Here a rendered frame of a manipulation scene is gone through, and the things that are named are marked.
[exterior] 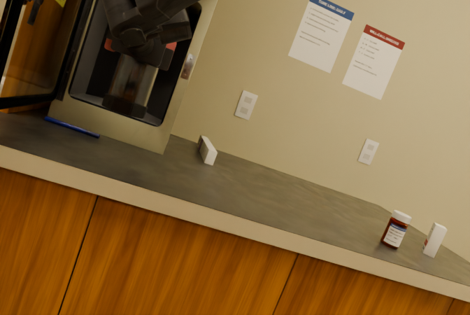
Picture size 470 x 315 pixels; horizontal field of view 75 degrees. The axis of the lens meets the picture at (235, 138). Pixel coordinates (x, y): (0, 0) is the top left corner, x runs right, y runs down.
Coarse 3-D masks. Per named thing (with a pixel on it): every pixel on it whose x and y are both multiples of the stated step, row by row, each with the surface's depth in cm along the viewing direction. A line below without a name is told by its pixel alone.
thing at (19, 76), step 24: (24, 0) 52; (48, 0) 60; (72, 0) 70; (0, 24) 49; (24, 24) 54; (48, 24) 63; (72, 24) 75; (24, 48) 57; (48, 48) 67; (24, 72) 60; (48, 72) 71; (0, 96) 55
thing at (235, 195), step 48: (0, 144) 54; (48, 144) 62; (96, 144) 74; (192, 144) 122; (96, 192) 58; (144, 192) 59; (192, 192) 66; (240, 192) 80; (288, 192) 101; (336, 192) 137; (288, 240) 65; (336, 240) 71; (432, 288) 73
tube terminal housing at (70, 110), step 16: (208, 0) 83; (208, 16) 84; (80, 48) 80; (192, 48) 85; (64, 96) 82; (176, 96) 86; (48, 112) 82; (64, 112) 82; (80, 112) 83; (96, 112) 84; (112, 112) 84; (176, 112) 87; (96, 128) 84; (112, 128) 85; (128, 128) 86; (144, 128) 86; (160, 128) 87; (144, 144) 87; (160, 144) 88
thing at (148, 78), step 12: (120, 60) 69; (132, 60) 68; (120, 72) 68; (132, 72) 68; (144, 72) 69; (156, 72) 72; (120, 84) 68; (132, 84) 68; (144, 84) 70; (120, 96) 68; (132, 96) 69; (144, 96) 71
